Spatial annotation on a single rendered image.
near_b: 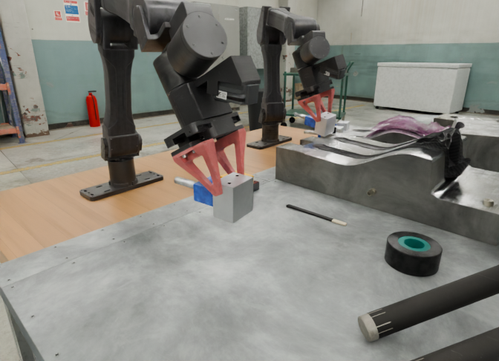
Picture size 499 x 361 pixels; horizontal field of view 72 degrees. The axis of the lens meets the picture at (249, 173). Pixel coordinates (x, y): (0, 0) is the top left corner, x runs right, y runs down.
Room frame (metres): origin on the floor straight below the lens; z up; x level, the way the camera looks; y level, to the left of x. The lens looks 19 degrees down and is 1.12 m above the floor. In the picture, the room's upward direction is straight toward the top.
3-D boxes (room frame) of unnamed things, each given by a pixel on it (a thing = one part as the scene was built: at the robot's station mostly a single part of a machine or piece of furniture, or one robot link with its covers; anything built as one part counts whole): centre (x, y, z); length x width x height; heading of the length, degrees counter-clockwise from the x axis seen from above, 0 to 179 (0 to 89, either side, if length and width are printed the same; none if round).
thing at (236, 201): (0.48, 0.06, 0.93); 0.13 x 0.05 x 0.05; 56
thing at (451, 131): (0.81, -0.34, 0.92); 0.35 x 0.16 x 0.09; 47
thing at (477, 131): (1.11, -0.52, 0.86); 0.50 x 0.26 x 0.11; 64
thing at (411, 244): (0.48, -0.26, 0.82); 0.08 x 0.08 x 0.04
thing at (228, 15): (6.96, 0.68, 0.98); 1.00 x 0.47 x 1.95; 133
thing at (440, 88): (7.13, -3.42, 0.47); 1.52 x 0.77 x 0.94; 43
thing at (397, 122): (1.11, -0.52, 0.90); 0.26 x 0.18 x 0.08; 64
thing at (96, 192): (0.82, 0.32, 0.84); 0.20 x 0.07 x 0.08; 138
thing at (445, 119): (1.39, -0.88, 0.84); 0.20 x 0.15 x 0.07; 47
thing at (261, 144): (1.27, -0.08, 0.84); 0.20 x 0.07 x 0.08; 138
